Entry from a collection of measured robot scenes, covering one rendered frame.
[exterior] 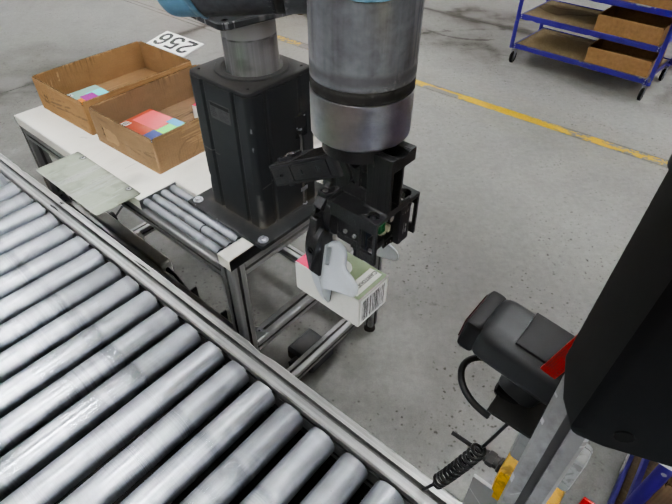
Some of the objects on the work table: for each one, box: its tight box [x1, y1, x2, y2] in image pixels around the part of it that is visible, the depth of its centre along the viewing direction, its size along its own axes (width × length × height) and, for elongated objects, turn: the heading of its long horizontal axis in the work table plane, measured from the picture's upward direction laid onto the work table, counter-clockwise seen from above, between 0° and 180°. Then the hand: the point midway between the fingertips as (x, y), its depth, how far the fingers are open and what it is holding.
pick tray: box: [89, 64, 205, 174], centre depth 145 cm, size 28×38×10 cm
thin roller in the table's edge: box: [161, 189, 242, 242], centre depth 120 cm, size 2×28×2 cm, turn 49°
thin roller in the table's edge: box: [152, 194, 232, 248], centre depth 118 cm, size 2×28×2 cm, turn 49°
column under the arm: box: [188, 54, 324, 251], centre depth 111 cm, size 26×26×33 cm
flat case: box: [67, 85, 108, 105], centre depth 155 cm, size 14×19×2 cm
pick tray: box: [32, 41, 192, 135], centre depth 159 cm, size 28×38×10 cm
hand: (341, 275), depth 61 cm, fingers closed on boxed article, 6 cm apart
